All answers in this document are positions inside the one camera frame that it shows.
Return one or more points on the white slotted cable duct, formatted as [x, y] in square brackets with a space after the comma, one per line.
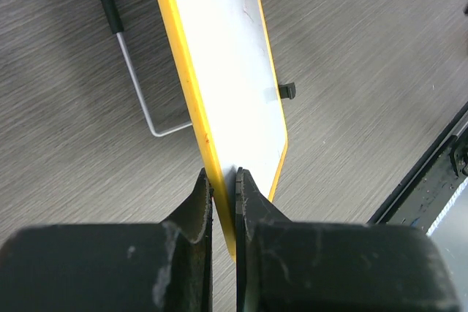
[450, 203]

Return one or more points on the whiteboard with yellow frame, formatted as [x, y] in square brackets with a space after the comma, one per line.
[224, 62]

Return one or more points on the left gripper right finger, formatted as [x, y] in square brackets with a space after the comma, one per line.
[285, 265]

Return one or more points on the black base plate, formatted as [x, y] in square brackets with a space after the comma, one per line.
[423, 192]

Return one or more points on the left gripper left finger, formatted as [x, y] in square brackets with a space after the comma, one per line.
[164, 266]

